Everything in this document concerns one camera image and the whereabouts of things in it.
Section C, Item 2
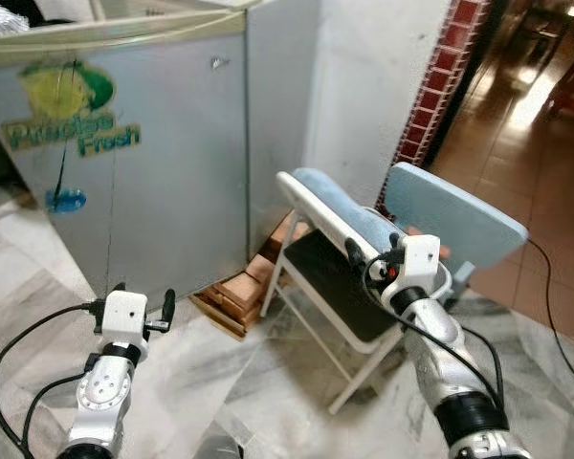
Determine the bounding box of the black floor power cable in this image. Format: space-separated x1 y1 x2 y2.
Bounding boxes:
524 237 574 393

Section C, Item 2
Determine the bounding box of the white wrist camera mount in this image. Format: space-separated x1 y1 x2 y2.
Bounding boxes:
100 290 149 347
400 233 443 293

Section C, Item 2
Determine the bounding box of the orange brick pile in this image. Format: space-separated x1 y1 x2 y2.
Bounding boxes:
189 215 312 340

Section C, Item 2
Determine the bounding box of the light blue board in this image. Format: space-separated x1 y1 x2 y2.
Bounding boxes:
381 161 530 280

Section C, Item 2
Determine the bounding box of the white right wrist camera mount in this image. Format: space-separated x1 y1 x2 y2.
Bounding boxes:
400 233 443 293

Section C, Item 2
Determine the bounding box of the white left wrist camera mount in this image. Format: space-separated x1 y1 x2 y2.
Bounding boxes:
100 290 149 347

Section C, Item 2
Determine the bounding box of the white folding chair black seat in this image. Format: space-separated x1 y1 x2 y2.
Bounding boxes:
260 170 460 415

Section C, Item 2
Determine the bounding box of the silver crumpled plastic bag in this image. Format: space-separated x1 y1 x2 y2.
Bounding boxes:
0 5 30 41

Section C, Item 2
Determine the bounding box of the light blue cushion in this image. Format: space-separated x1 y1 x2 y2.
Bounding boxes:
292 167 408 264

